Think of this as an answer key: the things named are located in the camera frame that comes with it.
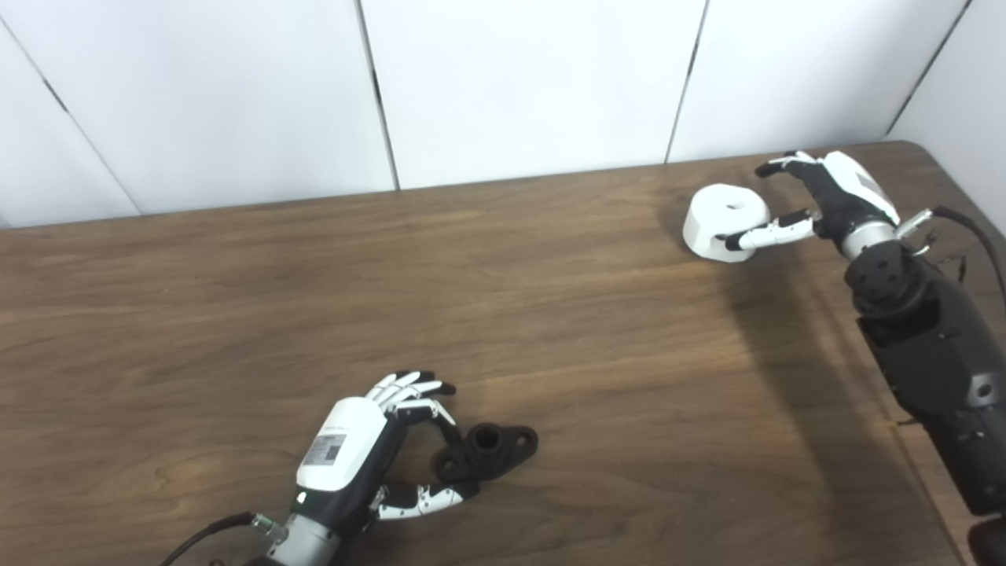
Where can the round white piece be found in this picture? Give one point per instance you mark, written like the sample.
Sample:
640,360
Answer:
723,216

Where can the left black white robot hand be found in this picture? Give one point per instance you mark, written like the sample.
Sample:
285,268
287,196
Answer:
346,448

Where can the black flanged holder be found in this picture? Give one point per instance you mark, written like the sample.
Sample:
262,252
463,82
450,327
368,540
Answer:
487,452

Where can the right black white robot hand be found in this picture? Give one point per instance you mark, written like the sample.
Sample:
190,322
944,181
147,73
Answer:
845,200

